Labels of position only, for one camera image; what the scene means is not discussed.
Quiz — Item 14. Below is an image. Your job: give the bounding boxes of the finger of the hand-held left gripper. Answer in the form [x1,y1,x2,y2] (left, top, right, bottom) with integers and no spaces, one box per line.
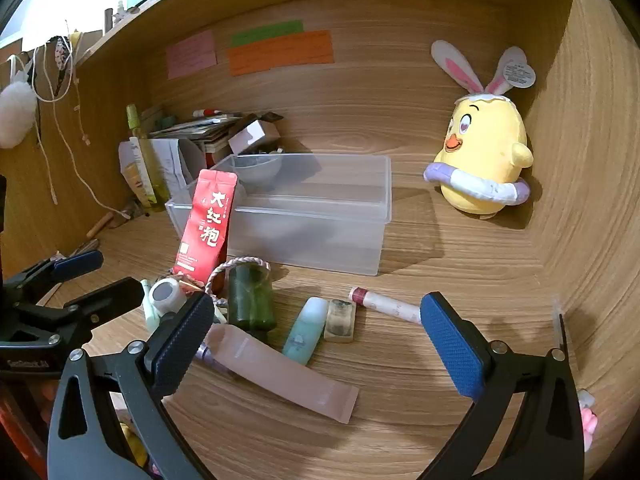
[30,276,147,348]
[5,251,105,311]

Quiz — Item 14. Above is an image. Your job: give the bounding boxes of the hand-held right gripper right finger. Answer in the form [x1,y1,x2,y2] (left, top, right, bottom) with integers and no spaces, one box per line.
[419,290,586,480]

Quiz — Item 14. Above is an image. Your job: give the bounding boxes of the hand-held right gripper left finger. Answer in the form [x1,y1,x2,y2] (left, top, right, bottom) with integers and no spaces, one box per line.
[46,290,217,480]

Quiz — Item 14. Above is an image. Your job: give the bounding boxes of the white tape roll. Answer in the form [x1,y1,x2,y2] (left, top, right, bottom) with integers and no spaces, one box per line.
[150,277,188,317]

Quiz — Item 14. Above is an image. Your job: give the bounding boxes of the red tea packet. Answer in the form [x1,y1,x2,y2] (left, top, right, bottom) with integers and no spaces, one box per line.
[175,169,238,286]

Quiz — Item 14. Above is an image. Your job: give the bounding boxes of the light teal small bottle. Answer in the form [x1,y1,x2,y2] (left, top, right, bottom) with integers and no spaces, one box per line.
[281,296,330,366]

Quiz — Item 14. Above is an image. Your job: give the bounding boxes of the clear plastic storage box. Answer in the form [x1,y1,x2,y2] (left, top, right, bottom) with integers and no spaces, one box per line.
[165,152,393,277]

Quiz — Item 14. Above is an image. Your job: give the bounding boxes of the light green tube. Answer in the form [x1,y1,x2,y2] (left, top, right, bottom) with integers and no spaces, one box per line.
[140,279,166,333]

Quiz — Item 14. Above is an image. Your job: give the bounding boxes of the pink patterned lipstick tube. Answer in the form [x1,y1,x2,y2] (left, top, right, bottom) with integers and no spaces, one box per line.
[348,286,423,327]

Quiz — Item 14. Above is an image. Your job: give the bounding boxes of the dark green bottle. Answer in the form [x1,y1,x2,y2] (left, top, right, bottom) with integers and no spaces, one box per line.
[227,262,277,333]

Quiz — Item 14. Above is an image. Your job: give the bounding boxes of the cream patterned packet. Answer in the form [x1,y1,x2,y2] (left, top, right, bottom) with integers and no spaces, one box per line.
[122,160,157,208]

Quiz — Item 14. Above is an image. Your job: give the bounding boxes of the pink cosmetic tube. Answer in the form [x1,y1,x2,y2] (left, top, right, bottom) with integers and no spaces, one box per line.
[207,323,361,425]

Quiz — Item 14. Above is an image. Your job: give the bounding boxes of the yellow green spray bottle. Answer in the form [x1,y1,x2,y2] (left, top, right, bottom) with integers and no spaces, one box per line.
[125,104,171,213]

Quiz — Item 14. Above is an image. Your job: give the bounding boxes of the white folded papers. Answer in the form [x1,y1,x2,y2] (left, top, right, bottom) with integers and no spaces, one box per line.
[118,137,207,201]

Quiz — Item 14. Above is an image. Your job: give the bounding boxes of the small pink toy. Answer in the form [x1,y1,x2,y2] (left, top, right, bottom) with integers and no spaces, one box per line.
[577,389,598,453]

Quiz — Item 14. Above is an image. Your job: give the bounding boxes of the white pompom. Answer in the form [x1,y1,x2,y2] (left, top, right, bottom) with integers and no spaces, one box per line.
[0,80,38,150]

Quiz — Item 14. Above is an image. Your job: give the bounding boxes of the stack of books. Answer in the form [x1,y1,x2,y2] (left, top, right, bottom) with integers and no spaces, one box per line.
[147,115,246,153]

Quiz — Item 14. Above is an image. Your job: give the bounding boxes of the grey bowl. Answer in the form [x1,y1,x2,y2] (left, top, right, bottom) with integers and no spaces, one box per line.
[227,152,283,188]

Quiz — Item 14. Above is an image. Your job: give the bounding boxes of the yellow chick plush toy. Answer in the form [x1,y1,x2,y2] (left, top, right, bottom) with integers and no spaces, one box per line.
[422,39,537,218]

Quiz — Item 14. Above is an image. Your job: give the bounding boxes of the small white box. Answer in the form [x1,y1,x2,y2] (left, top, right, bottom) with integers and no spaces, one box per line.
[227,119,282,156]

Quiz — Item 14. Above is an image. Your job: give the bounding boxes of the pink paper note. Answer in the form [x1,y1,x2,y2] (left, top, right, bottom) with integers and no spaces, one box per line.
[166,30,218,80]

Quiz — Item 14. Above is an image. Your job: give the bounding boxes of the orange paper note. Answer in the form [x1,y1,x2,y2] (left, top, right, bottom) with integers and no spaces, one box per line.
[227,30,335,77]

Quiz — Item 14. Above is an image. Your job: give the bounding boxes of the green paper note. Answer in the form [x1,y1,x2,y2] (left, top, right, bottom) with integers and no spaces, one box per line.
[230,20,305,47]

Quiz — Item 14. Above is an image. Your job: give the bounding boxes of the wooden handled tool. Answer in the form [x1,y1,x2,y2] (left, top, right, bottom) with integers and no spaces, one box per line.
[87,212,116,241]

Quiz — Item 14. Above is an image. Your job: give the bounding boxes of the pink white braided rope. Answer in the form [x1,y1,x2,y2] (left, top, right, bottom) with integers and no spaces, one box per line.
[205,256,271,311]

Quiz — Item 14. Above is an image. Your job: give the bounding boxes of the white hanging cord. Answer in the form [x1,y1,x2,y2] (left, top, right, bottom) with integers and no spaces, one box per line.
[30,20,131,221]

